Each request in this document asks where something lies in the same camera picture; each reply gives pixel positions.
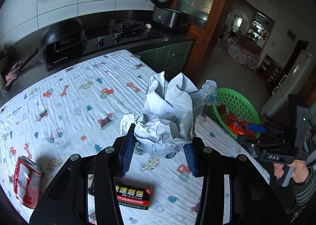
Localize orange snack wrapper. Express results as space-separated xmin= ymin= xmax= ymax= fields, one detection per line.
xmin=225 ymin=113 xmax=256 ymax=138

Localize white paper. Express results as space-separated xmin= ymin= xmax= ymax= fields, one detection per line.
xmin=120 ymin=72 xmax=219 ymax=159

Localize black small box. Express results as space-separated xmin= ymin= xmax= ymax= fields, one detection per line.
xmin=87 ymin=176 xmax=154 ymax=211

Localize red cola can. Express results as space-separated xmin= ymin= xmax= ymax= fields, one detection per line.
xmin=13 ymin=156 xmax=42 ymax=209

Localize green kitchen cabinets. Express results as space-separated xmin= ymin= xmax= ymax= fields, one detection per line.
xmin=135 ymin=41 xmax=193 ymax=81

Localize person's right hand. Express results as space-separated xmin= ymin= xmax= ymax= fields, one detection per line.
xmin=274 ymin=160 xmax=309 ymax=183

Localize green plastic waste basket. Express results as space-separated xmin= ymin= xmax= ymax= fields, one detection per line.
xmin=209 ymin=88 xmax=260 ymax=140

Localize white refrigerator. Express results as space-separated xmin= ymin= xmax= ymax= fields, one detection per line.
xmin=260 ymin=50 xmax=313 ymax=118

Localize white patterned tablecloth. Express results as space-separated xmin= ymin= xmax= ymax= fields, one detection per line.
xmin=0 ymin=49 xmax=271 ymax=225

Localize polka dot play tent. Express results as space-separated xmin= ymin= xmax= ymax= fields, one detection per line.
xmin=228 ymin=44 xmax=260 ymax=70

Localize black gas stove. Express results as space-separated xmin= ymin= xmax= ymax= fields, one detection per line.
xmin=46 ymin=19 xmax=162 ymax=71

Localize pink cloth on counter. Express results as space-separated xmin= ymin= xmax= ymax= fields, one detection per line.
xmin=4 ymin=61 xmax=23 ymax=92

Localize wooden glass display cabinet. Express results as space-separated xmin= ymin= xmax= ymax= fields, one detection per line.
xmin=170 ymin=0 xmax=233 ymax=82

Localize black rice cooker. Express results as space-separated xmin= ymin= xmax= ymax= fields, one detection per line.
xmin=150 ymin=0 xmax=190 ymax=33

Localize black wok with handle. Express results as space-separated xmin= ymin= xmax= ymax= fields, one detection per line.
xmin=16 ymin=19 xmax=83 ymax=80

